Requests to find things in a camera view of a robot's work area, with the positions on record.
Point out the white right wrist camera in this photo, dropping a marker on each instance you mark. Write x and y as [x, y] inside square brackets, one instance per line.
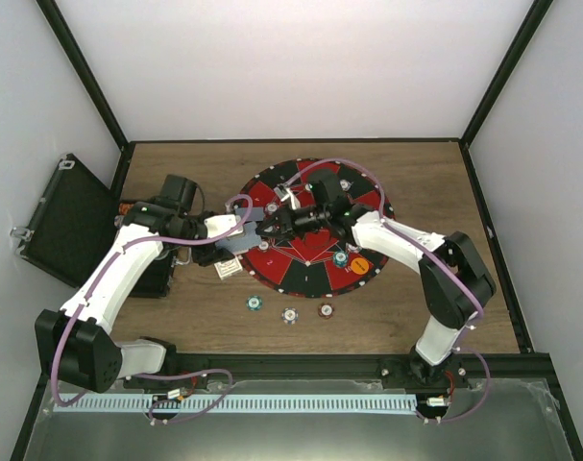
[287, 196]

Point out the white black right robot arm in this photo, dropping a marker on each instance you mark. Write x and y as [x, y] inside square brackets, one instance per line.
[456, 282]

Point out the brown red poker chip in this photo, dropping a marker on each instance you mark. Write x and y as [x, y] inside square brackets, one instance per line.
[264, 246]

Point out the white blue chip stack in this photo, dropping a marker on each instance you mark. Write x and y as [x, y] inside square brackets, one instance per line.
[290, 316]

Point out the playing card deck box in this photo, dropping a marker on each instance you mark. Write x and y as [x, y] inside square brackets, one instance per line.
[229, 268]

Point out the mixed chips in case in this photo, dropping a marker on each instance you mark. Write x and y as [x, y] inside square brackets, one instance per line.
[122, 211]

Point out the round red black poker mat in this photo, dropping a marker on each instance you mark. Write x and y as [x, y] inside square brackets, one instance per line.
[302, 267]

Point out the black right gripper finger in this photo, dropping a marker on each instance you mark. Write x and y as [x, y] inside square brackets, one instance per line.
[283, 217]
[285, 233]

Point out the blue green poker chip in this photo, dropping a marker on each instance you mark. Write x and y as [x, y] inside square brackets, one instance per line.
[340, 259]

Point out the orange big blind button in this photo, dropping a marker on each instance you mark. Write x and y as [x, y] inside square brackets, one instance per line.
[360, 266]

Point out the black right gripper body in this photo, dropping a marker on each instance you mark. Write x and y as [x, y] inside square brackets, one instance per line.
[314, 221]

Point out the blue patterned card deck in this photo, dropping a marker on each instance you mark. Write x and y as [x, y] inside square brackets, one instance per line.
[239, 245]

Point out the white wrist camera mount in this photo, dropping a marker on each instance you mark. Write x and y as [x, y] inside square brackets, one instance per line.
[223, 226]

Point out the black poker set case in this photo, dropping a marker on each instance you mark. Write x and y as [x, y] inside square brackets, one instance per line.
[72, 229]

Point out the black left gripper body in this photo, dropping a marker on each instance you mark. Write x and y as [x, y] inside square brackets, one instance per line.
[187, 228]

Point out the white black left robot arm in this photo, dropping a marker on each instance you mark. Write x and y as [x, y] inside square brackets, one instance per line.
[74, 343]

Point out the light blue slotted rail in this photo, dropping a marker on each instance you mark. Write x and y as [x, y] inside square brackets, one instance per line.
[388, 404]

